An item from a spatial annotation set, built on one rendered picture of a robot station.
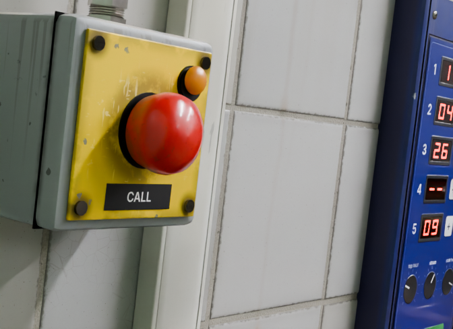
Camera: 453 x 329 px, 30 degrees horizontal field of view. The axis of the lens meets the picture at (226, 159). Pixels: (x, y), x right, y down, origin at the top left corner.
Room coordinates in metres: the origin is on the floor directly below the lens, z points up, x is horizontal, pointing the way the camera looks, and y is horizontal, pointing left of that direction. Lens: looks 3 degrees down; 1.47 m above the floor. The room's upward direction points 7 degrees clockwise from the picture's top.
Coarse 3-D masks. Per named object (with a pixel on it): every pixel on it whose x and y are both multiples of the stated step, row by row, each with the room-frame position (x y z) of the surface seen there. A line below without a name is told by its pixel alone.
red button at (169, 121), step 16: (160, 96) 0.40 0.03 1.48; (176, 96) 0.40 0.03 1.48; (144, 112) 0.39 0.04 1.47; (160, 112) 0.39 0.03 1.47; (176, 112) 0.40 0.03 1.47; (192, 112) 0.40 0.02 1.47; (128, 128) 0.40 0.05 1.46; (144, 128) 0.39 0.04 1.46; (160, 128) 0.39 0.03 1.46; (176, 128) 0.39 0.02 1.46; (192, 128) 0.40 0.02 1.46; (128, 144) 0.40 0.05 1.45; (144, 144) 0.39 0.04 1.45; (160, 144) 0.39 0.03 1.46; (176, 144) 0.40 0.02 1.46; (192, 144) 0.40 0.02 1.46; (144, 160) 0.40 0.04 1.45; (160, 160) 0.39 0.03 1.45; (176, 160) 0.40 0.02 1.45; (192, 160) 0.41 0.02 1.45
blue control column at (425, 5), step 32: (416, 0) 0.74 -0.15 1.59; (448, 0) 0.77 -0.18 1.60; (416, 32) 0.74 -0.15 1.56; (448, 32) 0.77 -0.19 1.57; (416, 64) 0.74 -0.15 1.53; (384, 96) 0.75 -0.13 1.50; (416, 96) 0.74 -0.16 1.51; (384, 128) 0.75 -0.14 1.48; (416, 128) 0.74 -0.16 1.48; (384, 160) 0.75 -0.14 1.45; (384, 192) 0.74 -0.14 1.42; (384, 224) 0.74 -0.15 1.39; (384, 256) 0.74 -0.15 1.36; (384, 288) 0.74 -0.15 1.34; (384, 320) 0.74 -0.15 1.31
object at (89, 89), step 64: (0, 64) 0.41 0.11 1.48; (64, 64) 0.38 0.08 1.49; (128, 64) 0.40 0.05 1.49; (192, 64) 0.44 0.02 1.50; (0, 128) 0.41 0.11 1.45; (64, 128) 0.38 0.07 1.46; (0, 192) 0.41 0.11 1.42; (64, 192) 0.38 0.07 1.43; (128, 192) 0.41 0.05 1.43; (192, 192) 0.45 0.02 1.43
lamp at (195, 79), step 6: (192, 72) 0.43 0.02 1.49; (198, 72) 0.43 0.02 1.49; (204, 72) 0.44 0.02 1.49; (186, 78) 0.43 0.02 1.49; (192, 78) 0.43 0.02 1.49; (198, 78) 0.43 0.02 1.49; (204, 78) 0.44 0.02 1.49; (186, 84) 0.43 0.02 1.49; (192, 84) 0.43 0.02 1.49; (198, 84) 0.43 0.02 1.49; (204, 84) 0.44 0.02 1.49; (192, 90) 0.43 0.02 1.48; (198, 90) 0.43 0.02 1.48
